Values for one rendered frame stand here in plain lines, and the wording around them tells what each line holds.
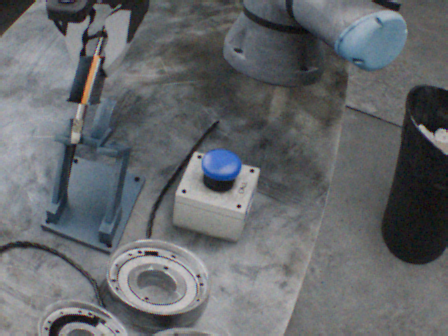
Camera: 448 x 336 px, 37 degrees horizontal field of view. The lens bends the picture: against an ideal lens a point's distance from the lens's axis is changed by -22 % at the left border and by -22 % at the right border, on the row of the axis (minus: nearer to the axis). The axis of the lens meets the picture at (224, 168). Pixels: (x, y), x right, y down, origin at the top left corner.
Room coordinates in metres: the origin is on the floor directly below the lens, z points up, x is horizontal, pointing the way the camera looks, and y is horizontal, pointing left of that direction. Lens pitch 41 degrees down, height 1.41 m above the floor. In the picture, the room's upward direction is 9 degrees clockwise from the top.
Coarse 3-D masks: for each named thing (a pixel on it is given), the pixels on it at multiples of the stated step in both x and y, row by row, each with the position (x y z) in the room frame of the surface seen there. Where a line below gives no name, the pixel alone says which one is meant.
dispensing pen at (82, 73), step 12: (96, 36) 0.61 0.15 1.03; (96, 48) 0.60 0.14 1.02; (84, 60) 0.58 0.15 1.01; (84, 72) 0.58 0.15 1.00; (84, 84) 0.57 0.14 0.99; (72, 96) 0.56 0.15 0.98; (84, 108) 0.57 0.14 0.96; (72, 132) 0.56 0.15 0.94; (72, 144) 0.55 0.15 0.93; (72, 156) 0.55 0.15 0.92
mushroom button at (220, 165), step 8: (208, 152) 0.64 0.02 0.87; (216, 152) 0.64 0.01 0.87; (224, 152) 0.64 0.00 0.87; (232, 152) 0.65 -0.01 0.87; (208, 160) 0.63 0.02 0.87; (216, 160) 0.63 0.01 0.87; (224, 160) 0.63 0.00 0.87; (232, 160) 0.63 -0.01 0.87; (208, 168) 0.62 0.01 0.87; (216, 168) 0.62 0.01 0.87; (224, 168) 0.62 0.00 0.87; (232, 168) 0.62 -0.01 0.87; (240, 168) 0.63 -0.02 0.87; (208, 176) 0.62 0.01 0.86; (216, 176) 0.61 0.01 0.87; (224, 176) 0.62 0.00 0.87; (232, 176) 0.62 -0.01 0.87
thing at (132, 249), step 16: (144, 240) 0.54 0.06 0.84; (160, 240) 0.54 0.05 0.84; (112, 256) 0.50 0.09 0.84; (128, 256) 0.52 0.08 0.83; (160, 256) 0.53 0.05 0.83; (176, 256) 0.53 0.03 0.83; (192, 256) 0.53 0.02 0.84; (112, 272) 0.49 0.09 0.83; (144, 272) 0.50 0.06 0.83; (160, 272) 0.51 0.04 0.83; (176, 272) 0.51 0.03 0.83; (192, 272) 0.51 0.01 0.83; (208, 272) 0.51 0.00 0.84; (112, 288) 0.46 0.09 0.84; (176, 288) 0.49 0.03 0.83; (208, 288) 0.49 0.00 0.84; (128, 304) 0.44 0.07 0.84; (160, 304) 0.46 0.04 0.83; (192, 304) 0.47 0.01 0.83; (144, 320) 0.44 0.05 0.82; (160, 320) 0.44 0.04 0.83; (176, 320) 0.44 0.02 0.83; (192, 320) 0.46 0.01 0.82
